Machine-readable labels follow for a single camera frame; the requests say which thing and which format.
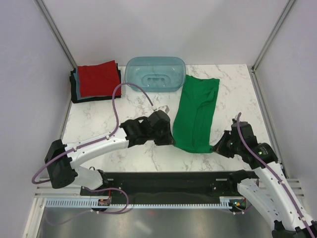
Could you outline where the green t shirt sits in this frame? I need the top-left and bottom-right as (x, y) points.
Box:
(172, 75), (220, 154)

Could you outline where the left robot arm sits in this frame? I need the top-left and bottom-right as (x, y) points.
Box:
(45, 110), (175, 195)

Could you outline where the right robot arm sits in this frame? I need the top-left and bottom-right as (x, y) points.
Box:
(213, 119), (317, 238)

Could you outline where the teal plastic bin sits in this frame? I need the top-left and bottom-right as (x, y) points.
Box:
(124, 57), (186, 92)

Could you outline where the red folded t shirt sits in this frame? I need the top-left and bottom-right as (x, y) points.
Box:
(77, 60), (121, 97)

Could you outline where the black folded t shirt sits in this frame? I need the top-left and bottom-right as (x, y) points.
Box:
(69, 64), (121, 104)

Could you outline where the blue folded t shirt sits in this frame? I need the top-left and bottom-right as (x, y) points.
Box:
(73, 68), (95, 102)

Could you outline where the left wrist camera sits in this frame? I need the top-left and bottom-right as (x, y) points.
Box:
(154, 105), (170, 114)

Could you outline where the white slotted cable duct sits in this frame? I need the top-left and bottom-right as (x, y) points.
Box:
(45, 197), (247, 209)

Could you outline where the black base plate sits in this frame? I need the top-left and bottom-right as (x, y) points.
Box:
(79, 171), (258, 209)

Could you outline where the aluminium rail right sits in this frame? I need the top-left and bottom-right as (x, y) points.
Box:
(287, 178), (305, 197)

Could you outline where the aluminium rail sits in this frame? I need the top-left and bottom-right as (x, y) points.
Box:
(36, 178), (84, 198)
(287, 178), (305, 197)

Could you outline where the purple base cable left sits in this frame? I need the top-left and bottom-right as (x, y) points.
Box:
(46, 186), (131, 226)

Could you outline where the aluminium rail left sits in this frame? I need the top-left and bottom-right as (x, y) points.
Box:
(36, 178), (84, 198)

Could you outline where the left aluminium frame post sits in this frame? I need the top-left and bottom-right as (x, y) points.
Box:
(34, 0), (77, 68)

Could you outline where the aluminium frame post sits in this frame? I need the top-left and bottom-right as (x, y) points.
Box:
(251, 0), (297, 72)
(34, 0), (77, 68)

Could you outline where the right aluminium frame post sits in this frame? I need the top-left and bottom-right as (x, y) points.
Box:
(251, 0), (297, 72)

